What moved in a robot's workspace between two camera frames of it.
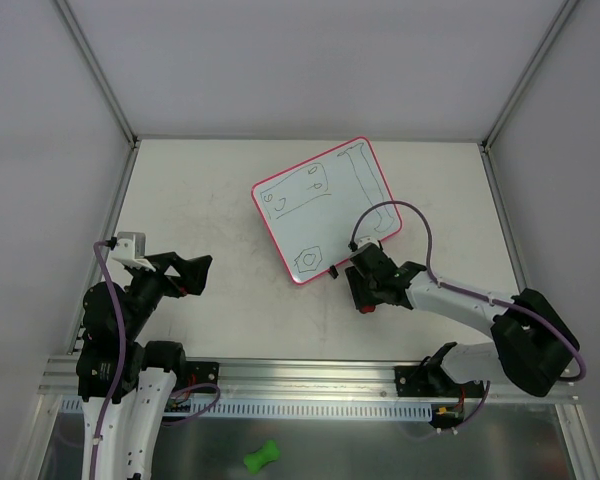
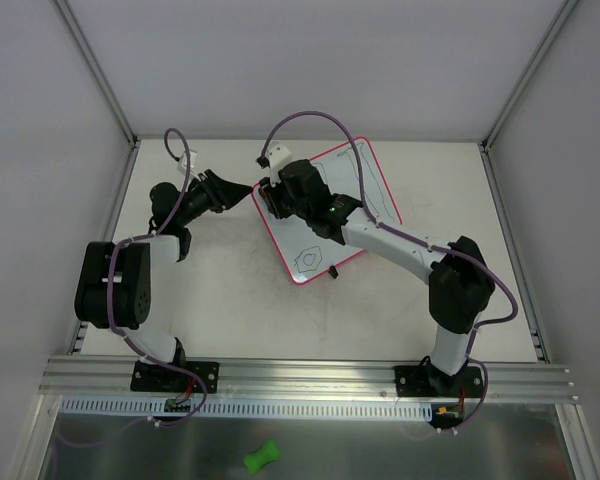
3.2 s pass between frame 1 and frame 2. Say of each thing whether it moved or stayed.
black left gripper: moved
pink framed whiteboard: stayed
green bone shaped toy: stayed
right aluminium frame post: stayed
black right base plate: stayed
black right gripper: moved
